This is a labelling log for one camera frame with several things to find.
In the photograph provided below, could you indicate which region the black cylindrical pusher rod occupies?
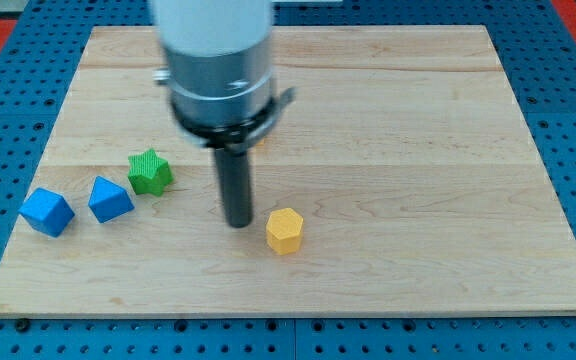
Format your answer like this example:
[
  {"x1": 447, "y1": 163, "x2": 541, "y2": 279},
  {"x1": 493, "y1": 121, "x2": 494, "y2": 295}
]
[{"x1": 213, "y1": 148, "x2": 253, "y2": 228}]

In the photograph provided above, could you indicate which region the blue triangular block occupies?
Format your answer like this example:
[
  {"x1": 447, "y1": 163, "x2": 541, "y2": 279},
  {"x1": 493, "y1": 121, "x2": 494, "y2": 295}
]
[{"x1": 88, "y1": 176, "x2": 134, "y2": 223}]

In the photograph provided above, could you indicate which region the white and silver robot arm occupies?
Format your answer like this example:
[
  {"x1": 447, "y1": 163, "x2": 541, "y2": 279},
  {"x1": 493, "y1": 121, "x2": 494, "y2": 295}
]
[{"x1": 149, "y1": 0, "x2": 294, "y2": 228}]

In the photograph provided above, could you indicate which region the light wooden board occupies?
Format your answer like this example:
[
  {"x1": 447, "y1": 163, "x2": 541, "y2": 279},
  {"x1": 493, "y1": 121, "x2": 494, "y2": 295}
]
[{"x1": 0, "y1": 26, "x2": 576, "y2": 319}]

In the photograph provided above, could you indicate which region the yellow hexagon block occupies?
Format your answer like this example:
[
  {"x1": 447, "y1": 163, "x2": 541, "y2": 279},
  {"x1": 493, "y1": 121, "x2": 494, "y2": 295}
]
[{"x1": 266, "y1": 208, "x2": 304, "y2": 255}]

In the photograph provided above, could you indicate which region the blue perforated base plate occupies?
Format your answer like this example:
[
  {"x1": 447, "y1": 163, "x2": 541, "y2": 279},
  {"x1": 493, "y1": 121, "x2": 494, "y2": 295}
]
[{"x1": 0, "y1": 0, "x2": 576, "y2": 359}]

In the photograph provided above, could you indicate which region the blue cube block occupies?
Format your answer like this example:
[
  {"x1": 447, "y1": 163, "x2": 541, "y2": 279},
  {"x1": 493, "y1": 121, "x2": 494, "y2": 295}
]
[{"x1": 18, "y1": 188, "x2": 75, "y2": 238}]

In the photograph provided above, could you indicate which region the green star block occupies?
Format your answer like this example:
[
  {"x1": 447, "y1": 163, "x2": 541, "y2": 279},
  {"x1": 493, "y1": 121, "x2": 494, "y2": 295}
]
[{"x1": 127, "y1": 148, "x2": 173, "y2": 196}]

